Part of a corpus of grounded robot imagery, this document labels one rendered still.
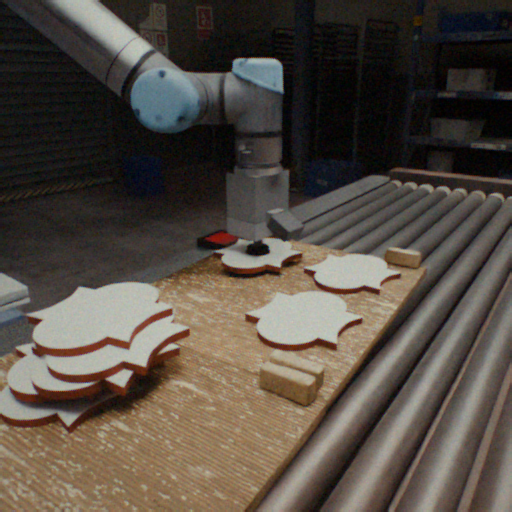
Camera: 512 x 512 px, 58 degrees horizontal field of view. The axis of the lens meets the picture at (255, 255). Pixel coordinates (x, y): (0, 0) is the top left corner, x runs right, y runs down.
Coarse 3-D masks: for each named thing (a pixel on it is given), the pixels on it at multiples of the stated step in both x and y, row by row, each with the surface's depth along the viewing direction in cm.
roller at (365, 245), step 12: (432, 192) 138; (444, 192) 139; (420, 204) 124; (432, 204) 129; (396, 216) 113; (408, 216) 115; (384, 228) 105; (396, 228) 108; (360, 240) 97; (372, 240) 98; (384, 240) 102; (360, 252) 93
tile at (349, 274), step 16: (336, 256) 81; (352, 256) 81; (368, 256) 81; (304, 272) 77; (320, 272) 74; (336, 272) 74; (352, 272) 74; (368, 272) 74; (384, 272) 74; (320, 288) 71; (336, 288) 69; (352, 288) 69; (368, 288) 70
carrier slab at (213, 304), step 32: (320, 256) 84; (160, 288) 71; (192, 288) 71; (224, 288) 71; (256, 288) 71; (288, 288) 71; (384, 288) 71; (416, 288) 74; (192, 320) 62; (224, 320) 62; (384, 320) 62; (224, 352) 55; (256, 352) 55; (288, 352) 55; (320, 352) 55; (352, 352) 55
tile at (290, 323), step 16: (272, 304) 64; (288, 304) 64; (304, 304) 64; (320, 304) 64; (336, 304) 64; (256, 320) 61; (272, 320) 60; (288, 320) 60; (304, 320) 60; (320, 320) 60; (336, 320) 60; (352, 320) 60; (272, 336) 56; (288, 336) 56; (304, 336) 56; (320, 336) 56; (336, 336) 56
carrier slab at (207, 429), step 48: (0, 384) 49; (144, 384) 49; (192, 384) 49; (240, 384) 49; (0, 432) 43; (48, 432) 43; (96, 432) 43; (144, 432) 43; (192, 432) 43; (240, 432) 43; (288, 432) 43; (0, 480) 38; (48, 480) 38; (96, 480) 37; (144, 480) 37; (192, 480) 38; (240, 480) 38
